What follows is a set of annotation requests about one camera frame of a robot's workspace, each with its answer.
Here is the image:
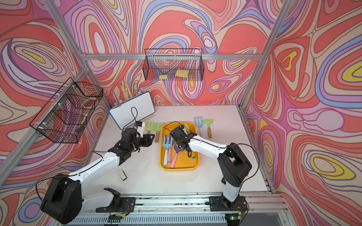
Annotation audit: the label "blue framed whiteboard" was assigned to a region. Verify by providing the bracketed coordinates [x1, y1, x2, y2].
[109, 92, 156, 130]

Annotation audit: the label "yellow sponge in basket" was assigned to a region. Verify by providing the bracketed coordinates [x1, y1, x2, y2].
[175, 69, 189, 78]

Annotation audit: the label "small grey clip device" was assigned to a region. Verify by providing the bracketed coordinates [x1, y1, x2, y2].
[118, 170, 127, 181]

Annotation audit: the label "black wire basket wall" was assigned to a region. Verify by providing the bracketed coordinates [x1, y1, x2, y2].
[29, 78, 103, 144]
[142, 48, 205, 81]

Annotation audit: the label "wooden utensils behind whiteboard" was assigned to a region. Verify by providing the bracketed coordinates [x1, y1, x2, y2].
[113, 84, 142, 107]

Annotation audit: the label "aluminium front rail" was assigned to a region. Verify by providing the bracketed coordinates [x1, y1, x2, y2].
[70, 193, 296, 226]

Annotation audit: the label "wooden whiteboard stand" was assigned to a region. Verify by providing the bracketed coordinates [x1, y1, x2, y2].
[140, 114, 155, 123]

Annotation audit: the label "black wire basket back wall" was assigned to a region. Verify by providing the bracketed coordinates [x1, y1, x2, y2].
[142, 48, 205, 81]

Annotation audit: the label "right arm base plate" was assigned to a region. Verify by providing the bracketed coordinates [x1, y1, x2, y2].
[208, 195, 249, 213]

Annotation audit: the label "green rake wooden handle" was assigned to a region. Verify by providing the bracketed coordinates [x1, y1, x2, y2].
[145, 121, 155, 134]

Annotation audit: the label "green hand fork wooden handle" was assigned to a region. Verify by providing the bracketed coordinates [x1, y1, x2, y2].
[154, 122, 165, 142]

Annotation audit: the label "black wire basket left wall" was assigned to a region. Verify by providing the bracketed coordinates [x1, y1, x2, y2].
[29, 78, 103, 144]

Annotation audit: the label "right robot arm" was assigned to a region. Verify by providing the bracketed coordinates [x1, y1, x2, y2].
[170, 125, 252, 204]

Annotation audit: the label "green circuit board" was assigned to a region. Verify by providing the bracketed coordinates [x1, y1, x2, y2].
[107, 214, 127, 222]

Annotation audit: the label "yellow plastic storage tray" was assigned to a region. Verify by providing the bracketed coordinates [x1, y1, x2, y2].
[159, 122, 200, 171]

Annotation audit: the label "purple cultivator pink handle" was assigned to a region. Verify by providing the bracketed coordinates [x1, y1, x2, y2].
[167, 141, 173, 163]
[170, 144, 182, 169]

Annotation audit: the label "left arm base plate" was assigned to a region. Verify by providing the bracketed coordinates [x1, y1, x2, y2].
[96, 197, 136, 213]

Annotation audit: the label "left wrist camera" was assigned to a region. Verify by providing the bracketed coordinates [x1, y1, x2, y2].
[134, 121, 145, 138]

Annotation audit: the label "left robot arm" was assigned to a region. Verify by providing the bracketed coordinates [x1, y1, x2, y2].
[40, 128, 155, 224]

